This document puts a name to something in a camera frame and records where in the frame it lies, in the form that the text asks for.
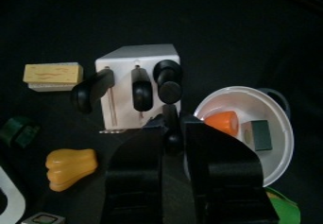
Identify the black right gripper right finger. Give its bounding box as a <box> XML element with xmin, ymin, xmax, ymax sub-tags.
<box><xmin>178</xmin><ymin>114</ymin><xmax>281</xmax><ymax>224</ymax></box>

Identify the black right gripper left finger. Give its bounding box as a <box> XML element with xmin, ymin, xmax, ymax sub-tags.
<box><xmin>100</xmin><ymin>113</ymin><xmax>169</xmax><ymax>224</ymax></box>

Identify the white knife block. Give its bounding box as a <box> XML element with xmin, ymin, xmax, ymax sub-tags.
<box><xmin>94</xmin><ymin>43</ymin><xmax>182</xmax><ymax>131</ymax></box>

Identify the yellow toy bell pepper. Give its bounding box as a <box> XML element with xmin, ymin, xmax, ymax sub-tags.
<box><xmin>43</xmin><ymin>147</ymin><xmax>100</xmax><ymax>193</ymax></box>

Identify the dark green beige toy block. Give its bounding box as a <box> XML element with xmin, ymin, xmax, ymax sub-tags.
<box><xmin>241</xmin><ymin>119</ymin><xmax>273</xmax><ymax>152</ymax></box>

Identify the green toy lettuce leaf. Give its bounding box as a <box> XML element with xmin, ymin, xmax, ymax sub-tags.
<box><xmin>264</xmin><ymin>186</ymin><xmax>302</xmax><ymax>224</ymax></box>

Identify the orange toy carrot piece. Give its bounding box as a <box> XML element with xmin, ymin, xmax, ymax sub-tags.
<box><xmin>202</xmin><ymin>111</ymin><xmax>241</xmax><ymax>138</ymax></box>

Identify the white bowl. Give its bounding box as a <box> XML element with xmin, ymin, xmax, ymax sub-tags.
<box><xmin>182</xmin><ymin>85</ymin><xmax>294</xmax><ymax>188</ymax></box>

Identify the dark green toy piece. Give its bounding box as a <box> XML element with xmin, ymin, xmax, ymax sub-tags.
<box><xmin>0</xmin><ymin>116</ymin><xmax>41</xmax><ymax>149</ymax></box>

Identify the yellow toy sponge block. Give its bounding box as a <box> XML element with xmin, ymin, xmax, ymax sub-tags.
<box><xmin>22</xmin><ymin>61</ymin><xmax>83</xmax><ymax>93</ymax></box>

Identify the black-handled toy knife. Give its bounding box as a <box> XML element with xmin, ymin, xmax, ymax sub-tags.
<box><xmin>129</xmin><ymin>66</ymin><xmax>154</xmax><ymax>112</ymax></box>
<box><xmin>69</xmin><ymin>68</ymin><xmax>116</xmax><ymax>115</ymax></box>

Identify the black-handled toy sharpening steel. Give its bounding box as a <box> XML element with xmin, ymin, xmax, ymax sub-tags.
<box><xmin>152</xmin><ymin>59</ymin><xmax>184</xmax><ymax>105</ymax></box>

